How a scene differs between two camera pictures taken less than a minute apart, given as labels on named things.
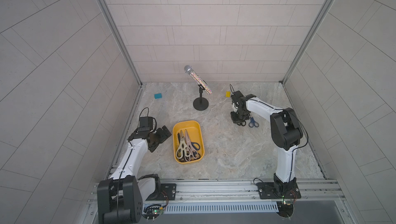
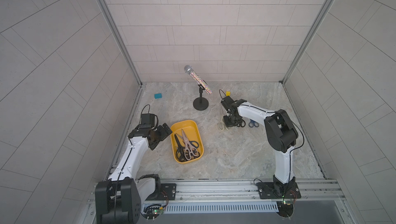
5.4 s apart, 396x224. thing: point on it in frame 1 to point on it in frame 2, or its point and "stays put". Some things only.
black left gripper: (162, 136) stays put
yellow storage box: (188, 143) stays put
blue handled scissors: (253, 123) stays put
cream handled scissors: (184, 149) to (221, 126)
